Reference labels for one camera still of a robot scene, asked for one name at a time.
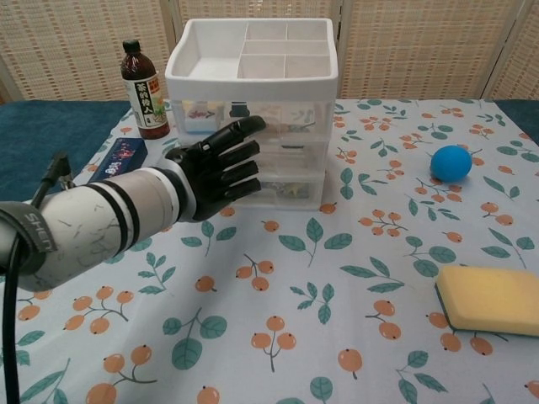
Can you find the white plastic drawer organizer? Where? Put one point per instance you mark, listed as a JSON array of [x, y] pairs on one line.
[[202, 63]]

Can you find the floral print tablecloth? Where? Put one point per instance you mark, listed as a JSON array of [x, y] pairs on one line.
[[295, 273]]

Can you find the dark sauce bottle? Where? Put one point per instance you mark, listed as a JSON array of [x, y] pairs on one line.
[[145, 101]]

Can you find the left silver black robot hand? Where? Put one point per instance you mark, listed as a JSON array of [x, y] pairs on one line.
[[215, 168]]

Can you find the white mahjong tile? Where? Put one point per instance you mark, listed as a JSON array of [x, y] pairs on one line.
[[201, 118]]

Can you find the blue ball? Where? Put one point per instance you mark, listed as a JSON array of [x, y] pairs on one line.
[[450, 164]]

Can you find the dark blue rectangular box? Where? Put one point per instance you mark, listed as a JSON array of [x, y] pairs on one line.
[[126, 153]]

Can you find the yellow sponge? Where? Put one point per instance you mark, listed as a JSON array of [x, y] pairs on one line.
[[492, 299]]

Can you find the woven folding screen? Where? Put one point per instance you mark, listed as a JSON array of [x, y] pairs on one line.
[[421, 46]]

